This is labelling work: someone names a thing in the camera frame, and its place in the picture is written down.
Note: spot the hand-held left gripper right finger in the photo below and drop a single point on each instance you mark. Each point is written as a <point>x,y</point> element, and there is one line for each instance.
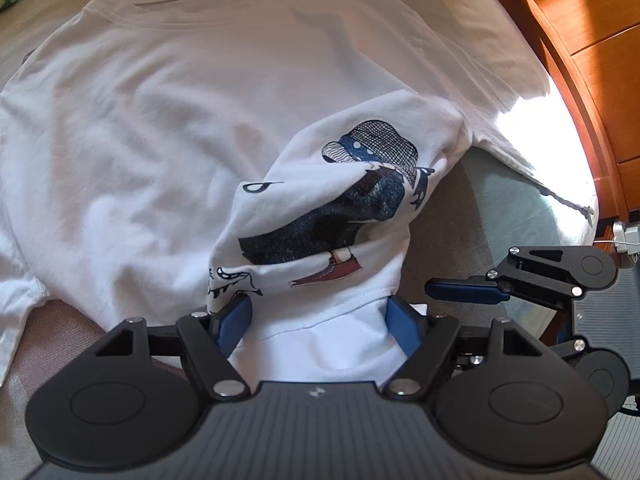
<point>402,327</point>

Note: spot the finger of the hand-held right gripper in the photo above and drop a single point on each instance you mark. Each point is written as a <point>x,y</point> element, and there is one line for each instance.
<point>575,347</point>
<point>465,291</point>

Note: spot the white printed T-shirt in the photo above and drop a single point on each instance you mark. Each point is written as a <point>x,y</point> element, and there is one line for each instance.
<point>150,135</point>

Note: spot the wooden headboard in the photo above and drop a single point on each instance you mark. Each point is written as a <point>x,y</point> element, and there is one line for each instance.
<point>575,35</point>

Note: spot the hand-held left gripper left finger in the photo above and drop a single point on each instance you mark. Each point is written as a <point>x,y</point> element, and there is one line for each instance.
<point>235,320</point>

